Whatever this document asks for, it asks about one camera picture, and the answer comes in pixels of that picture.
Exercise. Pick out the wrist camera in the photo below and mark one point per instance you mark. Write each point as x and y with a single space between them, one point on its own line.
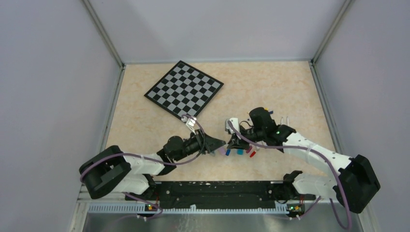
232 125
189 121

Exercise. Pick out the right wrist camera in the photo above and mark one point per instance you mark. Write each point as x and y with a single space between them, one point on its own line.
232 125

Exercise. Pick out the purple highlighter cap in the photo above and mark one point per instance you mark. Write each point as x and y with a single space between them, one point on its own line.
222 151

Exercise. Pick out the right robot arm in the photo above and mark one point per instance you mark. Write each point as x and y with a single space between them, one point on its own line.
350 180

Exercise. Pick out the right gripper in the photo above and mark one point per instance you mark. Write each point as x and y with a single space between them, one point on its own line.
236 142

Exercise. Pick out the black grey chessboard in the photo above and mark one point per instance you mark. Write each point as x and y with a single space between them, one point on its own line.
184 90

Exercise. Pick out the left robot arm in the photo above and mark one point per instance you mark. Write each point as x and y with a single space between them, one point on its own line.
113 170

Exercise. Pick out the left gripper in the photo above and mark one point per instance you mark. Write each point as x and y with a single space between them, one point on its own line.
206 144

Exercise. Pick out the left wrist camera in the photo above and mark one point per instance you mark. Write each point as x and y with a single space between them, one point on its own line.
189 121

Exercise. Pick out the light blue highlighter cap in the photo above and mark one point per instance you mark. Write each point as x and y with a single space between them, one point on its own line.
240 152

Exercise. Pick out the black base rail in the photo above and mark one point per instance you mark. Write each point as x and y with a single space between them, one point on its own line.
222 194

